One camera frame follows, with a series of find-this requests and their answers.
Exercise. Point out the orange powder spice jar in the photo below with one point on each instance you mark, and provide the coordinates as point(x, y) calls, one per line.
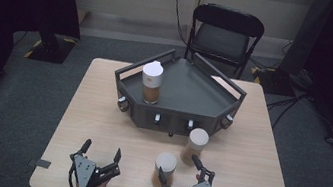
point(166, 162)

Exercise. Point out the black folding chair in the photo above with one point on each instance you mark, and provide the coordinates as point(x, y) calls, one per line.
point(222, 38)

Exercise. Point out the grey tape strip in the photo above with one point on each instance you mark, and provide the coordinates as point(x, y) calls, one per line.
point(39, 163)

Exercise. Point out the grey corner storage rack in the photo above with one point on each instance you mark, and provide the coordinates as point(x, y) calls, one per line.
point(188, 93)

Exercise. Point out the spice jar with spout lid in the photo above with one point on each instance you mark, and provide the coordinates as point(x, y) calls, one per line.
point(151, 82)

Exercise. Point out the black stand base yellow tape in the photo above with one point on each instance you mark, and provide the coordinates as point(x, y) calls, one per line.
point(274, 82)
point(55, 50)

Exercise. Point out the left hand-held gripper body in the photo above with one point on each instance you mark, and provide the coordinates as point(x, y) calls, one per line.
point(84, 171)

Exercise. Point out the tan powder spice jar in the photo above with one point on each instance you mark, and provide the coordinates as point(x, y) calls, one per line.
point(196, 140)

